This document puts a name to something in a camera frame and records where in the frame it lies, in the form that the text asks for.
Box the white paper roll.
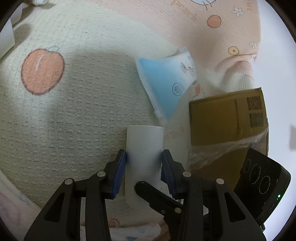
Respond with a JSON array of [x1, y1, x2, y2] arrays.
[[125, 126, 164, 209]]

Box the brown cardboard box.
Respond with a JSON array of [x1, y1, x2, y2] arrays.
[[187, 88, 268, 189]]

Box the light blue tissue pack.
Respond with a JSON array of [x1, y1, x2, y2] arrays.
[[135, 48, 197, 125]]

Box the pink Hello Kitty blanket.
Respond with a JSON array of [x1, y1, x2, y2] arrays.
[[0, 0, 262, 232]]

